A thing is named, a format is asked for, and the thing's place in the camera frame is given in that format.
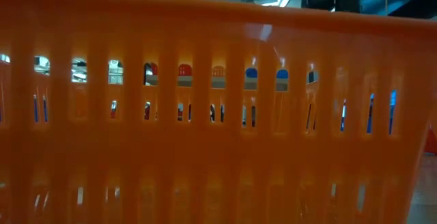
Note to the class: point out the orange plastic slotted basket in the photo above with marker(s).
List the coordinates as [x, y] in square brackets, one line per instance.
[218, 155]
[218, 71]

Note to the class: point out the blue plastic slotted basket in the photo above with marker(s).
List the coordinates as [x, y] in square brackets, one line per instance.
[251, 73]
[35, 109]

